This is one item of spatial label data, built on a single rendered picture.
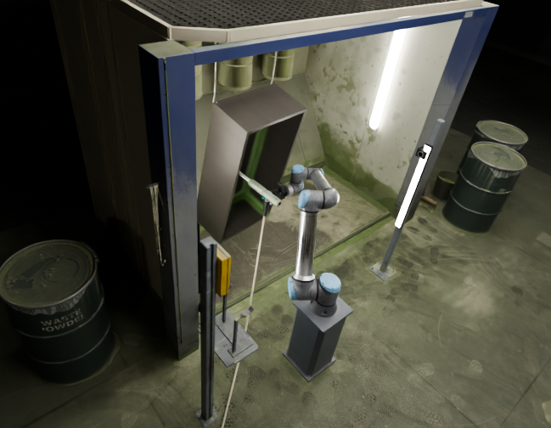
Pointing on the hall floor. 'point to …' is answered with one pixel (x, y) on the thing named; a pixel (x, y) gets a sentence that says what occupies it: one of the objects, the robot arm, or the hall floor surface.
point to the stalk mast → (208, 269)
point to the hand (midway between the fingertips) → (266, 198)
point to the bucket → (444, 184)
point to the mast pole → (413, 196)
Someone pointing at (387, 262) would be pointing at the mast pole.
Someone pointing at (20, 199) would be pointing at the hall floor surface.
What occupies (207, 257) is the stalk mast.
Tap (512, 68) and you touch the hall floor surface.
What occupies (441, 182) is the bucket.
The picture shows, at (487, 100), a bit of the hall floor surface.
